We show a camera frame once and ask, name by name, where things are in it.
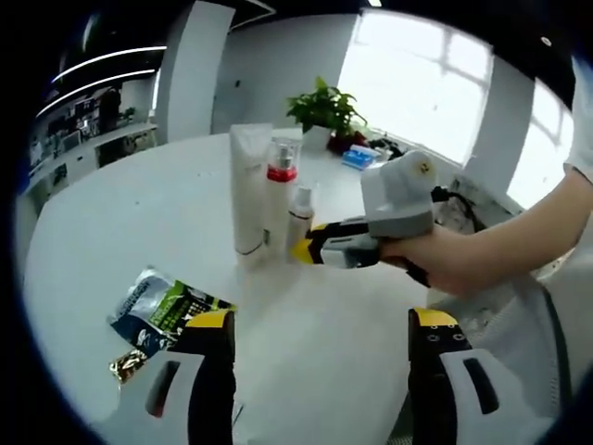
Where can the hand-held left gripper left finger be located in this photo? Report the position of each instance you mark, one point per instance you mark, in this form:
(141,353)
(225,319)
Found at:
(185,394)

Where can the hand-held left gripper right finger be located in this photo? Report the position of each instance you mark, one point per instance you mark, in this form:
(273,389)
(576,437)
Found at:
(454,398)

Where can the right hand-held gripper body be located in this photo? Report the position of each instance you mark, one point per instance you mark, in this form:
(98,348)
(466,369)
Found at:
(398,199)

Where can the small white spray bottle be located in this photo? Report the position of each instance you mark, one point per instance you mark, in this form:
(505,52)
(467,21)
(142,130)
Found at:
(300,232)

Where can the gold foil skincare sachet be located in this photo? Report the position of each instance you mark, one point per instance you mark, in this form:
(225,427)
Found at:
(129,365)

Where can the red-collared skincare pump bottle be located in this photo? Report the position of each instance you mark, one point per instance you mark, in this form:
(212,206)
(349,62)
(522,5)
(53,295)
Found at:
(280,208)

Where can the dark green skincare sachet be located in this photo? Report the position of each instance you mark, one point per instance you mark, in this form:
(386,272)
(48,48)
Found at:
(162,306)

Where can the white skincare tube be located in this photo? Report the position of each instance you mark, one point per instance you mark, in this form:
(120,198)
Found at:
(249,194)

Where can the person's right hand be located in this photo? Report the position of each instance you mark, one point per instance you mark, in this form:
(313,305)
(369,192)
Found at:
(435,259)

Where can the black device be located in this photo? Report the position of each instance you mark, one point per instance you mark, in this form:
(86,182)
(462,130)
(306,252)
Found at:
(384,146)

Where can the blue tissue box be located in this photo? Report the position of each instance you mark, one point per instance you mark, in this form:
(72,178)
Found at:
(359,157)

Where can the grey mesh chair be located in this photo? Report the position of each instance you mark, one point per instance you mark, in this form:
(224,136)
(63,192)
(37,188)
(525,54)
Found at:
(509,334)

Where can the green potted plant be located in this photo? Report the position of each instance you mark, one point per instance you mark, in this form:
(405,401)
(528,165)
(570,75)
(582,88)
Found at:
(324,109)

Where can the white office counter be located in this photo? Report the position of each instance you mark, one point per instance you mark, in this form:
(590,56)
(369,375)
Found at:
(92,153)

